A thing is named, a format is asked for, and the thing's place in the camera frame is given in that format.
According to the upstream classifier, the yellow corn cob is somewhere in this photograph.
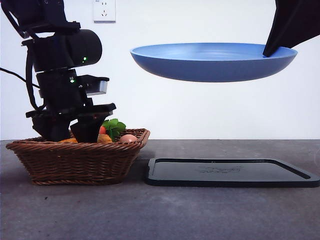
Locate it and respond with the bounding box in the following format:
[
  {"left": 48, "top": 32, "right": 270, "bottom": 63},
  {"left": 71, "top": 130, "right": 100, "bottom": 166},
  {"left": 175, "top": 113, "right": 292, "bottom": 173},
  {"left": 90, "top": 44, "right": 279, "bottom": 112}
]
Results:
[{"left": 58, "top": 134, "right": 113, "bottom": 144}]

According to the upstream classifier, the blue round plate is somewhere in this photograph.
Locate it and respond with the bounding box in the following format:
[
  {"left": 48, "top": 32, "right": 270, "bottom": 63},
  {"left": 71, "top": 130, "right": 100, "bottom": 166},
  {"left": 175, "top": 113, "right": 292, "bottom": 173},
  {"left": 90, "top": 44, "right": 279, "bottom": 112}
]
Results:
[{"left": 129, "top": 42, "right": 299, "bottom": 83}]

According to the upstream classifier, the brown wicker basket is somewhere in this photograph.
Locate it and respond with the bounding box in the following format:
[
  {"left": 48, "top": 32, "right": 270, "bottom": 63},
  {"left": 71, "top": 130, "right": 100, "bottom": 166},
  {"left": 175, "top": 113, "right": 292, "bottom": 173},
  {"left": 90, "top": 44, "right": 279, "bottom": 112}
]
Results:
[{"left": 6, "top": 128, "right": 151, "bottom": 186}]

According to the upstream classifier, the orange carrot with green leaves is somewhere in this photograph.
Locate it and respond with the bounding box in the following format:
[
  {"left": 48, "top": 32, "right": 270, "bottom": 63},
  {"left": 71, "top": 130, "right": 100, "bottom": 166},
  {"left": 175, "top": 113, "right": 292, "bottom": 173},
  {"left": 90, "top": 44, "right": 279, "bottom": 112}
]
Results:
[{"left": 99, "top": 118, "right": 127, "bottom": 141}]

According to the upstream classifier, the brown egg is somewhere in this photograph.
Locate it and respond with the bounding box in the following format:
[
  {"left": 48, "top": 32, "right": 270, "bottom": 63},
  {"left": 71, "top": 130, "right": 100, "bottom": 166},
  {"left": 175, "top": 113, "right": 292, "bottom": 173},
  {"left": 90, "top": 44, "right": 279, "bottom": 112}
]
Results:
[{"left": 119, "top": 134, "right": 139, "bottom": 143}]

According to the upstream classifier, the black rectangular tray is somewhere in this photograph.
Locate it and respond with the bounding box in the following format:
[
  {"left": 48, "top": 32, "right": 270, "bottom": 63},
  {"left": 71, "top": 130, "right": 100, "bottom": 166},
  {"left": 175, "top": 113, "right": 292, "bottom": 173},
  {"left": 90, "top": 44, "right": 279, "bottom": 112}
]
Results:
[{"left": 144, "top": 157, "right": 320, "bottom": 189}]

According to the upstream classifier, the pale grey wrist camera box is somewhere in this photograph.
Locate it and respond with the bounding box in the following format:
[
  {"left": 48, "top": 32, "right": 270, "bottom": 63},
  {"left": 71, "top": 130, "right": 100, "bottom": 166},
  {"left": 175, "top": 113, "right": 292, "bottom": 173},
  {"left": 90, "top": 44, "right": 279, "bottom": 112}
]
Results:
[{"left": 86, "top": 76, "right": 110, "bottom": 96}]

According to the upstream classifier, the black cable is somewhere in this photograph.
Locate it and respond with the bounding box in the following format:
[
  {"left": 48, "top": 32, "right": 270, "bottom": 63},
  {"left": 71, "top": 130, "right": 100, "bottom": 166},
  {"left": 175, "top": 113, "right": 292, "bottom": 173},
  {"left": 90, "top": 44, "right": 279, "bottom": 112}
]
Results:
[{"left": 0, "top": 67, "right": 41, "bottom": 89}]

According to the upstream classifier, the white wall socket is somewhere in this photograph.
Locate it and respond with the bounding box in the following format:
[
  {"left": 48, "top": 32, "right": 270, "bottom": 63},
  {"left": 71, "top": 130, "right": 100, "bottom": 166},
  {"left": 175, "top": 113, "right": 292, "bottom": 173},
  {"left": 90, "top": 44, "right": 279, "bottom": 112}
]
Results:
[{"left": 93, "top": 0, "right": 117, "bottom": 24}]

